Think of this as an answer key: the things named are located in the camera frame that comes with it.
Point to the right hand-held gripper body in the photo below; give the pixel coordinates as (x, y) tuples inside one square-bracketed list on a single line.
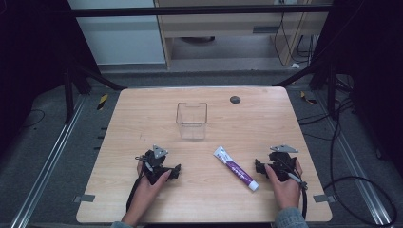
[(281, 163)]

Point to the black curtain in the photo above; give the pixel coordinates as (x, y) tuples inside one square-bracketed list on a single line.
[(374, 63), (31, 63)]

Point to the white cabinet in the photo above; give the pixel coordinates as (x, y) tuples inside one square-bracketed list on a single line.
[(120, 41)]

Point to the silver aluminium floor rail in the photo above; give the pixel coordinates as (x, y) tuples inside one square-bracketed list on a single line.
[(47, 161), (355, 167)]

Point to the yellow black tape strip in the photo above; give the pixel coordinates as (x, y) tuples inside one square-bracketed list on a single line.
[(308, 98), (102, 101)]

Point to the white plug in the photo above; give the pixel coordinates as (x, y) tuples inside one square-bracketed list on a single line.
[(295, 66)]

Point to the grey round table grommet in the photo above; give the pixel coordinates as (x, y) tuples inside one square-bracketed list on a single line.
[(235, 99)]

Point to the white purple toothpaste tube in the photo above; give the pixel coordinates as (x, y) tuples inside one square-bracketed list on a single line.
[(236, 168)]

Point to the clear plastic container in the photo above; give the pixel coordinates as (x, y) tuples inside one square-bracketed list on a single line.
[(191, 125)]

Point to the black metal stand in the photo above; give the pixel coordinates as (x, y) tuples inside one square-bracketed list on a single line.
[(68, 95), (331, 95)]

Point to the light wooden desk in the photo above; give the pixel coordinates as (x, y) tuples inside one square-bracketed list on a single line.
[(221, 28)]

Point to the grey table bracket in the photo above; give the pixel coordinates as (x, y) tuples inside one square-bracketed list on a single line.
[(323, 198), (85, 198)]

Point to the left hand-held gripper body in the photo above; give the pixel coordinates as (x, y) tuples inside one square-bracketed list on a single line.
[(154, 163)]

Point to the person's left hand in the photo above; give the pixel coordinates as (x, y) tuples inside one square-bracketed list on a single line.
[(146, 190)]

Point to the person's right hand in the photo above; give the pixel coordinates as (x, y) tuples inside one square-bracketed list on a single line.
[(285, 191)]

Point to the black horizontal frame bar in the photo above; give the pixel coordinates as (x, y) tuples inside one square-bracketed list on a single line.
[(190, 11)]

